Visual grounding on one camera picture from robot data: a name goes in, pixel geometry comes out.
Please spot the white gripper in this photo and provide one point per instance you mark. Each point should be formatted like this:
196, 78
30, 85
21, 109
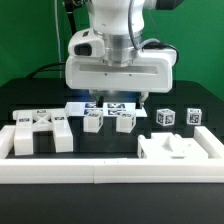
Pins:
150, 71

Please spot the white chair seat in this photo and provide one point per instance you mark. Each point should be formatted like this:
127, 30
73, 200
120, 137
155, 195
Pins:
168, 146

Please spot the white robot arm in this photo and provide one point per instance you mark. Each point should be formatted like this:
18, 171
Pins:
111, 55

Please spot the white tagged cube nut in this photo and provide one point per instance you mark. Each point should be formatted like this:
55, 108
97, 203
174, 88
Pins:
165, 117

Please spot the white tagged cube far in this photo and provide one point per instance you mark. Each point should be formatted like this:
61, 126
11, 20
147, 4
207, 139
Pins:
194, 116

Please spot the white U-shaped fence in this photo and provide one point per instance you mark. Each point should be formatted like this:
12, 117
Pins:
44, 171

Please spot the white marker base plate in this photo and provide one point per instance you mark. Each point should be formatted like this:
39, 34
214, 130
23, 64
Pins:
109, 109

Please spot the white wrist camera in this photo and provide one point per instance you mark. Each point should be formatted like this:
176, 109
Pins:
86, 43

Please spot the white chair back frame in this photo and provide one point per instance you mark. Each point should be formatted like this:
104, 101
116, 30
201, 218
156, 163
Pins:
41, 120

